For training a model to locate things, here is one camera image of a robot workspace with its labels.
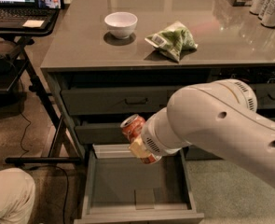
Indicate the grey drawer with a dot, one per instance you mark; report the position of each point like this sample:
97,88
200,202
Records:
100,133
117,100
265,94
197,154

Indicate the person's beige trouser knee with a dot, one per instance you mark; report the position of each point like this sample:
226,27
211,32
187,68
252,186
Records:
17,194

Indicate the top right grey drawer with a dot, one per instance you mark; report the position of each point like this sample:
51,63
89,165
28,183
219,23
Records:
265,94

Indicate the green chip bag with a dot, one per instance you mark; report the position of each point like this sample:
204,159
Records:
172,41

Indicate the grey drawer cabinet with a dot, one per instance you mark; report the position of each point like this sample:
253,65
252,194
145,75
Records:
231,43

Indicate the top left grey drawer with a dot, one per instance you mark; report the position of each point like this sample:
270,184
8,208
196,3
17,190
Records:
117,100

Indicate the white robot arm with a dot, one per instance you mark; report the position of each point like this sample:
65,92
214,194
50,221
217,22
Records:
219,117

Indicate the black laptop stand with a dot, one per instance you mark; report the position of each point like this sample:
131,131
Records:
21,39

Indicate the bottom right grey drawer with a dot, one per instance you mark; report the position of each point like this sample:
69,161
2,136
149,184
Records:
197,154

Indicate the middle left grey drawer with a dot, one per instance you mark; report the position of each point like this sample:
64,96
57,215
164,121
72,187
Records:
100,133

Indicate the red coke can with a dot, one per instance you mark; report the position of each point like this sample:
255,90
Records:
132,128

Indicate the open bottom left drawer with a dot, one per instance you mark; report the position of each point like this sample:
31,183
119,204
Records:
120,189

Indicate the black smartphone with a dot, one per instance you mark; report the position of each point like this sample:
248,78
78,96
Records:
50,4

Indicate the white ceramic bowl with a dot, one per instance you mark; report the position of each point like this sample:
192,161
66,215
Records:
121,24

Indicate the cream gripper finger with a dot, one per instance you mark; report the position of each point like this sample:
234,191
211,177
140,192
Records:
138,149

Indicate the black laptop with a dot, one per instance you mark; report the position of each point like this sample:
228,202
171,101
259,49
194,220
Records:
25,15

